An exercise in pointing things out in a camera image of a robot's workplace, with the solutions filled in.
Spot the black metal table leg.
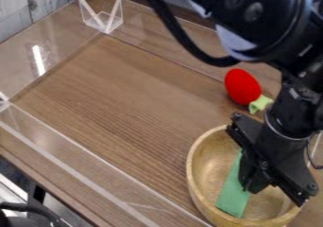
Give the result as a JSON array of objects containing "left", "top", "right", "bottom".
[{"left": 27, "top": 183, "right": 74, "bottom": 227}]

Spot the light wooden bowl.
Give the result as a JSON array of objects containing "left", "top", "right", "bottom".
[{"left": 186, "top": 126, "right": 301, "bottom": 227}]

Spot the black cable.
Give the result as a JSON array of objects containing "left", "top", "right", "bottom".
[{"left": 0, "top": 201, "right": 64, "bottom": 227}]

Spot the clear acrylic tray wall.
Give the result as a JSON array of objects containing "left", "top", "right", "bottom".
[{"left": 0, "top": 92, "right": 206, "bottom": 227}]

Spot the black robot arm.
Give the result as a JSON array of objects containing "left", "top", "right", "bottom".
[{"left": 147, "top": 0, "right": 323, "bottom": 205}]

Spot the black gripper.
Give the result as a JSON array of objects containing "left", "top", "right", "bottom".
[{"left": 226, "top": 113, "right": 319, "bottom": 207}]

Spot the red plush strawberry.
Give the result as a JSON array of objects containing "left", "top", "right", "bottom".
[{"left": 224, "top": 68, "right": 272, "bottom": 114}]

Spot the green foam block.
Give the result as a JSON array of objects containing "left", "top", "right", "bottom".
[{"left": 215, "top": 152, "right": 250, "bottom": 218}]

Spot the clear acrylic corner bracket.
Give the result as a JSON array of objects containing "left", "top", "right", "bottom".
[{"left": 79, "top": 0, "right": 124, "bottom": 34}]

